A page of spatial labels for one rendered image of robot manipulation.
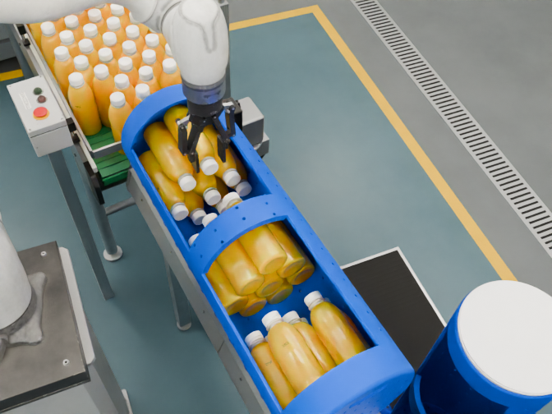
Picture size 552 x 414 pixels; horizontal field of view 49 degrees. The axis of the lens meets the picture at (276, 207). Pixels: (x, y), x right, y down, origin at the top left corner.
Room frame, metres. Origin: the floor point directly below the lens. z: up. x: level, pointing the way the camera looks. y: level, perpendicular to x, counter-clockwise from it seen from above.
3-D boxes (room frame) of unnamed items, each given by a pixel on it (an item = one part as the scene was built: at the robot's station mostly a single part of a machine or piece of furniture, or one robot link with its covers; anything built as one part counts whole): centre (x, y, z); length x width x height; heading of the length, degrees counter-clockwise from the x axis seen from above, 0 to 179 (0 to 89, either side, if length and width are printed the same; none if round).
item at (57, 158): (1.14, 0.67, 0.50); 0.04 x 0.04 x 1.00; 34
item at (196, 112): (0.92, 0.17, 1.35); 0.08 x 0.07 x 0.09; 124
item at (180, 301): (1.04, 0.33, 0.31); 0.06 x 0.06 x 0.63; 34
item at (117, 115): (1.18, 0.46, 0.99); 0.07 x 0.07 x 0.19
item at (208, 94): (0.92, 0.17, 1.42); 0.09 x 0.09 x 0.06
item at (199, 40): (0.93, 0.17, 1.53); 0.13 x 0.11 x 0.16; 32
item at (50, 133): (1.14, 0.67, 1.05); 0.20 x 0.10 x 0.10; 34
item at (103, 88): (1.29, 0.53, 0.99); 0.07 x 0.07 x 0.19
